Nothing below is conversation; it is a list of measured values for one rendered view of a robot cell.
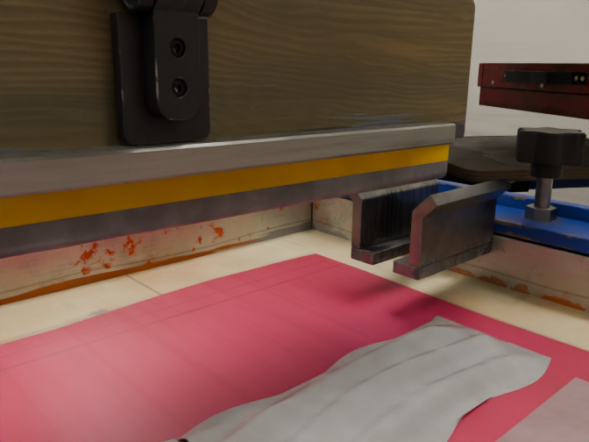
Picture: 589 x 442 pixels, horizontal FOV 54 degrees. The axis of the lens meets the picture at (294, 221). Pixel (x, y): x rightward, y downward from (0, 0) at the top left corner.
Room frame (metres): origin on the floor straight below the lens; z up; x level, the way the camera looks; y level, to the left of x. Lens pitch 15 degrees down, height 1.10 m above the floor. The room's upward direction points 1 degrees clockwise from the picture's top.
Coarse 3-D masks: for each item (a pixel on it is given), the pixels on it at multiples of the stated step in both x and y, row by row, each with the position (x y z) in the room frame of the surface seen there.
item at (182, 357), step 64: (320, 256) 0.43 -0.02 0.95; (128, 320) 0.31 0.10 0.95; (192, 320) 0.31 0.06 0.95; (256, 320) 0.31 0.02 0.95; (320, 320) 0.31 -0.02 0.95; (384, 320) 0.32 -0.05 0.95; (128, 384) 0.24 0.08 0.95; (192, 384) 0.24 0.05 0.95; (256, 384) 0.24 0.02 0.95; (576, 384) 0.25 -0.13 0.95
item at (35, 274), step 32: (224, 224) 0.44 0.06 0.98; (256, 224) 0.47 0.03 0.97; (288, 224) 0.49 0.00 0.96; (320, 224) 0.50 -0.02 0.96; (32, 256) 0.35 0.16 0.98; (64, 256) 0.36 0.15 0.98; (96, 256) 0.37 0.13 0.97; (128, 256) 0.39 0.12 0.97; (160, 256) 0.41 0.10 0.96; (192, 256) 0.42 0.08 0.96; (480, 256) 0.39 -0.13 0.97; (512, 256) 0.37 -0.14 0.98; (544, 256) 0.35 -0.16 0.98; (576, 256) 0.34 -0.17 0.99; (0, 288) 0.33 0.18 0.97; (32, 288) 0.34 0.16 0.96; (64, 288) 0.36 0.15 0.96; (512, 288) 0.37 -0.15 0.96; (544, 288) 0.35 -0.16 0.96; (576, 288) 0.34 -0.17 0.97
